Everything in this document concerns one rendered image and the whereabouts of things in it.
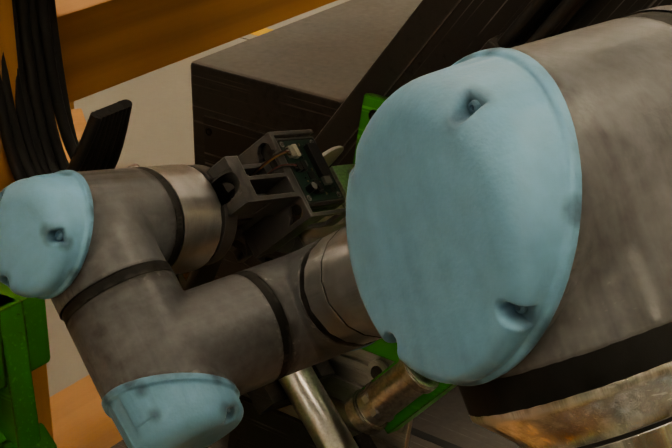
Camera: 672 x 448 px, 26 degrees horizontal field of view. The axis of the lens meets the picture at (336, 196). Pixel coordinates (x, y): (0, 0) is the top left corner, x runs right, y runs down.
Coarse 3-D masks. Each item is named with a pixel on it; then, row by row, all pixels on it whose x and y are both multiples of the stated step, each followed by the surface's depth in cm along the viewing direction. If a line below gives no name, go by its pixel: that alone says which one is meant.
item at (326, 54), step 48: (384, 0) 154; (240, 48) 140; (288, 48) 140; (336, 48) 140; (384, 48) 140; (192, 96) 138; (240, 96) 134; (288, 96) 130; (336, 96) 128; (240, 144) 135
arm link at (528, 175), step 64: (512, 64) 54; (576, 64) 55; (640, 64) 56; (384, 128) 55; (448, 128) 52; (512, 128) 51; (576, 128) 52; (640, 128) 54; (384, 192) 56; (448, 192) 53; (512, 192) 50; (576, 192) 51; (640, 192) 53; (384, 256) 56; (448, 256) 53; (512, 256) 50; (576, 256) 51; (640, 256) 52; (384, 320) 57; (448, 320) 54; (512, 320) 51; (576, 320) 52; (640, 320) 52; (512, 384) 54; (576, 384) 52; (640, 384) 52
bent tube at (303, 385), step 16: (336, 176) 116; (336, 208) 117; (288, 384) 121; (304, 384) 121; (320, 384) 122; (304, 400) 121; (320, 400) 121; (304, 416) 121; (320, 416) 120; (336, 416) 121; (320, 432) 120; (336, 432) 120
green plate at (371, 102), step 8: (368, 96) 119; (376, 96) 118; (384, 96) 119; (368, 104) 119; (376, 104) 118; (368, 112) 119; (360, 120) 119; (368, 120) 119; (360, 128) 119; (360, 136) 119; (376, 344) 120; (384, 344) 120; (392, 344) 119; (376, 352) 120; (384, 352) 120; (392, 352) 119; (392, 360) 119
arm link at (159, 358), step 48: (96, 288) 88; (144, 288) 88; (192, 288) 92; (240, 288) 92; (96, 336) 88; (144, 336) 87; (192, 336) 88; (240, 336) 90; (96, 384) 89; (144, 384) 86; (192, 384) 87; (240, 384) 91; (144, 432) 86; (192, 432) 86
